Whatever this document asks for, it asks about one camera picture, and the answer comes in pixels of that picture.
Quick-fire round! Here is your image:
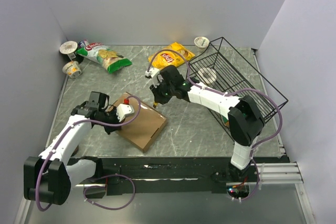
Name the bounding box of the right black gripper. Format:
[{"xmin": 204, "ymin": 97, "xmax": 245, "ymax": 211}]
[{"xmin": 150, "ymin": 79, "xmax": 174, "ymax": 105}]

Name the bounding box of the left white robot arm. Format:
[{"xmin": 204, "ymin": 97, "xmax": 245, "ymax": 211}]
[{"xmin": 23, "ymin": 91, "xmax": 121, "ymax": 205}]

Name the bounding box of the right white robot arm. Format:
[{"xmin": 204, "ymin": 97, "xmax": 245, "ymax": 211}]
[{"xmin": 145, "ymin": 65, "xmax": 265, "ymax": 182}]

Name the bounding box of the brown can at edge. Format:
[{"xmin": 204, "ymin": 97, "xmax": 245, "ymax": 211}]
[{"xmin": 74, "ymin": 145, "xmax": 79, "ymax": 155}]

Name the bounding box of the green white chips bag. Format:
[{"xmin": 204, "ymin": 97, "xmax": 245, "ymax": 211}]
[{"xmin": 76, "ymin": 42, "xmax": 132, "ymax": 73}]

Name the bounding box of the yogurt cup yellow label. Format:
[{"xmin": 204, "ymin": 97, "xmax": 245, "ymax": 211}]
[{"xmin": 62, "ymin": 61, "xmax": 82, "ymax": 79}]

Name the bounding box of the yogurt cup at back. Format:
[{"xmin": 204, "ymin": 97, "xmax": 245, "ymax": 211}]
[{"xmin": 194, "ymin": 36, "xmax": 209, "ymax": 54}]

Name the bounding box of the green snack pack in basket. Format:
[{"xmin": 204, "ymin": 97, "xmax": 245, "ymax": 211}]
[{"xmin": 221, "ymin": 116, "xmax": 230, "ymax": 129}]

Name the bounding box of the blue white cup behind bag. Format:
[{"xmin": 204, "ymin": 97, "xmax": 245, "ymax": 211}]
[{"xmin": 78, "ymin": 39, "xmax": 90, "ymax": 49}]

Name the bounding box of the yogurt cup upright corner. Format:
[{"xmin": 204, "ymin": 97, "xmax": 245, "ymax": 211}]
[{"xmin": 59, "ymin": 41, "xmax": 78, "ymax": 61}]

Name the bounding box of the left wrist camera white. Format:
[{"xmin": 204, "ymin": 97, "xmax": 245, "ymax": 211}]
[{"xmin": 116, "ymin": 98, "xmax": 135, "ymax": 123}]

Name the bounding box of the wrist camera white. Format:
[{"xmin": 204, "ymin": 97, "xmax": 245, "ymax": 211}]
[
  {"xmin": 145, "ymin": 68, "xmax": 160, "ymax": 79},
  {"xmin": 116, "ymin": 98, "xmax": 135, "ymax": 123}
]

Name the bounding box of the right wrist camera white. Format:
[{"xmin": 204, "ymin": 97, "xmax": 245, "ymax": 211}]
[{"xmin": 145, "ymin": 68, "xmax": 160, "ymax": 79}]

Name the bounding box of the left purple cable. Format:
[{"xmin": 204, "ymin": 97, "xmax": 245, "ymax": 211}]
[{"xmin": 35, "ymin": 95, "xmax": 142, "ymax": 212}]

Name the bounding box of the purple cable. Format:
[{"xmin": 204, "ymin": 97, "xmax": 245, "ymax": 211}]
[
  {"xmin": 146, "ymin": 49, "xmax": 284, "ymax": 201},
  {"xmin": 35, "ymin": 95, "xmax": 142, "ymax": 212}
]

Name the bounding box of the cup inside wire basket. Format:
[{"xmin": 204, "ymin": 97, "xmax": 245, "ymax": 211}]
[{"xmin": 196, "ymin": 68, "xmax": 217, "ymax": 86}]

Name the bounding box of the black wire basket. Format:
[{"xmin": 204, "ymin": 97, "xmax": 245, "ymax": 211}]
[{"xmin": 187, "ymin": 36, "xmax": 289, "ymax": 145}]

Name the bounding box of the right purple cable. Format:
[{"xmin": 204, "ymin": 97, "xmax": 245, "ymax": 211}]
[{"xmin": 146, "ymin": 49, "xmax": 284, "ymax": 201}]

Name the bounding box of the aluminium rail frame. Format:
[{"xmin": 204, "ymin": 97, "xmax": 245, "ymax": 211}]
[{"xmin": 25, "ymin": 162, "xmax": 304, "ymax": 188}]

